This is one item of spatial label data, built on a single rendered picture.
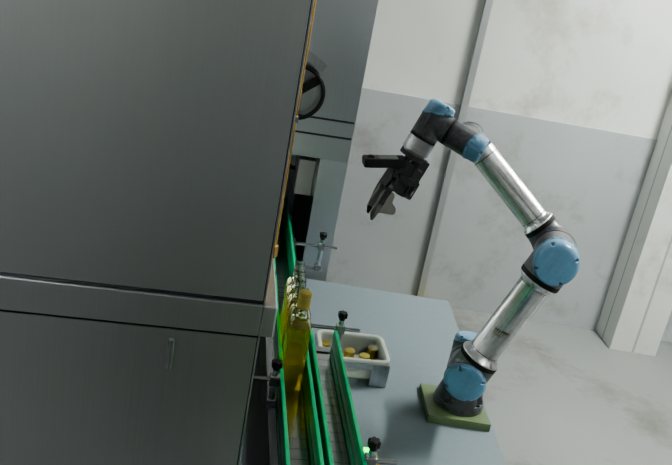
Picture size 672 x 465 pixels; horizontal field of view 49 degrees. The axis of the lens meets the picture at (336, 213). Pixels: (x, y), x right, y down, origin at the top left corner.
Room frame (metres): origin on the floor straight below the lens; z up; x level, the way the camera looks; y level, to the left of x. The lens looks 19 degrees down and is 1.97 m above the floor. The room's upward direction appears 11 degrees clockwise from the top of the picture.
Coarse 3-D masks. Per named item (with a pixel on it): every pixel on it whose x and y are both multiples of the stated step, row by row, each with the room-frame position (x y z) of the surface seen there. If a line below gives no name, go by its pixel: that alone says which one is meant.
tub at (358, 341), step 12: (324, 336) 2.16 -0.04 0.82; (348, 336) 2.17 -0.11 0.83; (360, 336) 2.18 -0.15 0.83; (372, 336) 2.19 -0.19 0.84; (360, 348) 2.18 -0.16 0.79; (384, 348) 2.12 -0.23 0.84; (348, 360) 2.01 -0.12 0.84; (360, 360) 2.02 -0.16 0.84; (372, 360) 2.03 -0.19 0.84; (384, 360) 2.07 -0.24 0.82
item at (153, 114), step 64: (0, 0) 1.08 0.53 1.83; (64, 0) 1.10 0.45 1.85; (128, 0) 1.11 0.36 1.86; (192, 0) 1.13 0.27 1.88; (256, 0) 1.14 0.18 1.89; (0, 64) 1.08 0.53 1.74; (64, 64) 1.10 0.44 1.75; (128, 64) 1.11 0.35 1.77; (192, 64) 1.13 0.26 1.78; (256, 64) 1.14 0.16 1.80; (0, 128) 1.08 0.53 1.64; (64, 128) 1.10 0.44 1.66; (128, 128) 1.11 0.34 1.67; (192, 128) 1.13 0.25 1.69; (256, 128) 1.15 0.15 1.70; (0, 192) 1.08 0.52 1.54; (64, 192) 1.10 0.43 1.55; (128, 192) 1.12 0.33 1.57; (192, 192) 1.13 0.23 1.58; (256, 192) 1.15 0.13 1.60; (0, 256) 1.08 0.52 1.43; (64, 256) 1.10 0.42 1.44; (128, 256) 1.12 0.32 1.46; (192, 256) 1.13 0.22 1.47; (256, 256) 1.15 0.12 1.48; (0, 320) 1.08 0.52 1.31; (64, 320) 1.10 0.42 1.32; (128, 320) 1.11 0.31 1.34; (192, 320) 1.13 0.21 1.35; (256, 320) 1.15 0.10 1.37; (0, 384) 1.08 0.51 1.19; (64, 384) 1.10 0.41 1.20; (128, 384) 1.12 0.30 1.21; (192, 384) 1.14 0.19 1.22; (0, 448) 1.08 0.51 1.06; (64, 448) 1.10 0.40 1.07; (128, 448) 1.12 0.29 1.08; (192, 448) 1.14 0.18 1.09
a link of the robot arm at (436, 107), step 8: (432, 104) 1.94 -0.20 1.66; (440, 104) 1.93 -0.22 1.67; (424, 112) 1.95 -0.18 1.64; (432, 112) 1.93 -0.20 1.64; (440, 112) 1.93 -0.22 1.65; (448, 112) 1.93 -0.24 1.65; (424, 120) 1.94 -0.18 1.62; (432, 120) 1.93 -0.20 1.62; (440, 120) 1.93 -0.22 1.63; (448, 120) 1.93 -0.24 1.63; (416, 128) 1.94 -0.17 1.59; (424, 128) 1.93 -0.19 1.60; (432, 128) 1.92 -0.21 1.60; (440, 128) 1.92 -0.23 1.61; (416, 136) 1.93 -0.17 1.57; (424, 136) 1.92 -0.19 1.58; (432, 136) 1.93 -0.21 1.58; (440, 136) 1.92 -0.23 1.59; (432, 144) 1.93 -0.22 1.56
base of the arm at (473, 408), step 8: (440, 384) 2.00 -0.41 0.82; (440, 392) 1.97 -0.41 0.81; (448, 392) 1.95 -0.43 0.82; (440, 400) 1.95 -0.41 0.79; (448, 400) 1.95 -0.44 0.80; (456, 400) 1.93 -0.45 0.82; (480, 400) 1.96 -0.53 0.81; (448, 408) 1.93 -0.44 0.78; (456, 408) 1.92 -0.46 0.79; (464, 408) 1.92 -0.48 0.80; (472, 408) 1.93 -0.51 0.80; (480, 408) 1.95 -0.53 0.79; (464, 416) 1.92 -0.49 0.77; (472, 416) 1.93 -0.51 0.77
